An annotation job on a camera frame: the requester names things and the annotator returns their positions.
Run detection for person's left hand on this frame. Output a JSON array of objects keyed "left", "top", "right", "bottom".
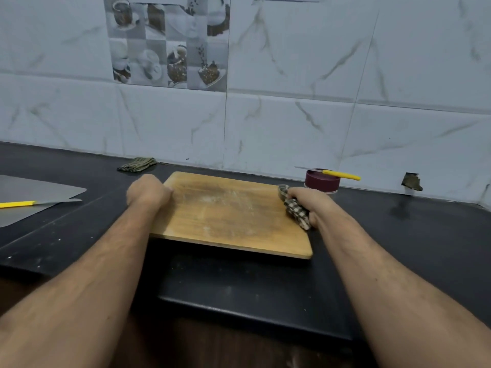
[{"left": 126, "top": 174, "right": 174, "bottom": 213}]

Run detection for person's left forearm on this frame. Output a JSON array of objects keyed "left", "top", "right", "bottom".
[{"left": 0, "top": 200, "right": 164, "bottom": 368}]

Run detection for decorative picture tiles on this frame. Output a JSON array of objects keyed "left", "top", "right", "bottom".
[{"left": 103, "top": 0, "right": 231, "bottom": 93}]

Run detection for black countertop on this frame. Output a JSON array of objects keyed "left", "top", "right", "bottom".
[{"left": 0, "top": 141, "right": 491, "bottom": 343}]

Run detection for wooden cutting board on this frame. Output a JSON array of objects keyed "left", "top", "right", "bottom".
[{"left": 147, "top": 171, "right": 315, "bottom": 261}]

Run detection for person's right hand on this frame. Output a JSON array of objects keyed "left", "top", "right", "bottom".
[{"left": 287, "top": 186, "right": 342, "bottom": 230}]

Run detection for person's right forearm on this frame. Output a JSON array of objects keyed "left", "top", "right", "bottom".
[{"left": 316, "top": 214, "right": 491, "bottom": 368}]

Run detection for brown wooden cabinet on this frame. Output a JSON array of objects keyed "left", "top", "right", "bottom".
[{"left": 0, "top": 272, "right": 377, "bottom": 368}]

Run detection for yellow handled knife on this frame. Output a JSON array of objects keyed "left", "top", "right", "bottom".
[{"left": 295, "top": 166, "right": 362, "bottom": 182}]

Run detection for folded green cloth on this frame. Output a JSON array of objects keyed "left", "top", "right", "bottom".
[{"left": 117, "top": 156, "right": 159, "bottom": 175}]

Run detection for patterned cloth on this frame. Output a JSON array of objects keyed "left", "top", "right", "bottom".
[{"left": 278, "top": 185, "right": 313, "bottom": 232}]

